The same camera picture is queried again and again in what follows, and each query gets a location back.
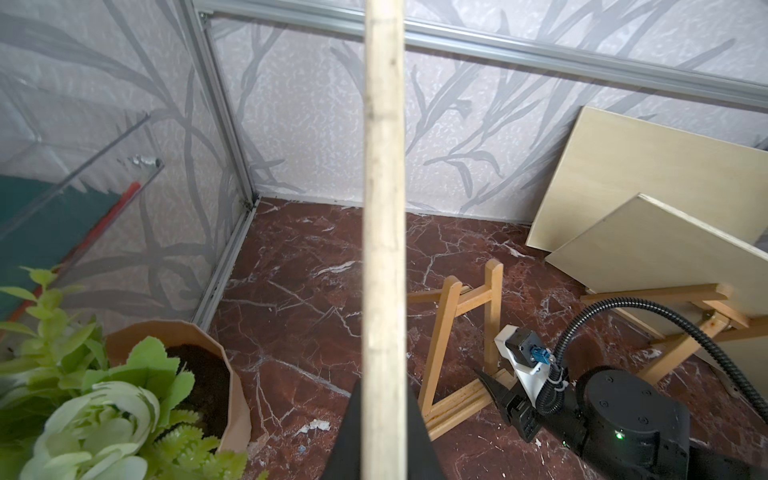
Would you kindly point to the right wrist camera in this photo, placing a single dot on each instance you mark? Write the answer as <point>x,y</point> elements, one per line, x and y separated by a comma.
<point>534,366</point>

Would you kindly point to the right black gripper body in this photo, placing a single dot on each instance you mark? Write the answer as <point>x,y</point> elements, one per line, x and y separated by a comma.
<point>617,423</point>

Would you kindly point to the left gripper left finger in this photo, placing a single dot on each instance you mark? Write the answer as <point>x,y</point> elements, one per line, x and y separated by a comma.
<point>344,462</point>

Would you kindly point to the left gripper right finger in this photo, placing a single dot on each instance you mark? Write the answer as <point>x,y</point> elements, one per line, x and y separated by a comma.
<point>422,460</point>

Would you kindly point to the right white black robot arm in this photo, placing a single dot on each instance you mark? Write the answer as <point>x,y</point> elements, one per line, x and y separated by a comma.
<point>483,448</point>

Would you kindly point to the artificial flower bouquet in pot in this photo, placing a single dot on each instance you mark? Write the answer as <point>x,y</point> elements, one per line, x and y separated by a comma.
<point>155,400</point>

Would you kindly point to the light plywood board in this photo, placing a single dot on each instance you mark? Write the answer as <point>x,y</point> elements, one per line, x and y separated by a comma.
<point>610,158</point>
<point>647,244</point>
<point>384,385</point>

